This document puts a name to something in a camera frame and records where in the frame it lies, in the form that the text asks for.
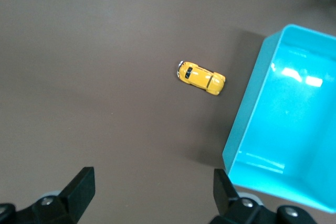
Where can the turquoise plastic bin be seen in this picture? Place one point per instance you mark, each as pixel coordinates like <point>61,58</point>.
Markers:
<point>288,129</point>

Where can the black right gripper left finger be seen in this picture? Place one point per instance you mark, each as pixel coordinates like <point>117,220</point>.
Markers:
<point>73,195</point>

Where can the yellow beetle toy car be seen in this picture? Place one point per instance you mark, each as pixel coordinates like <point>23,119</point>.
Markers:
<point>202,78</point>

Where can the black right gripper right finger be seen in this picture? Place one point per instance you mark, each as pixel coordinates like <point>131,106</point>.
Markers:
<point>225,197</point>

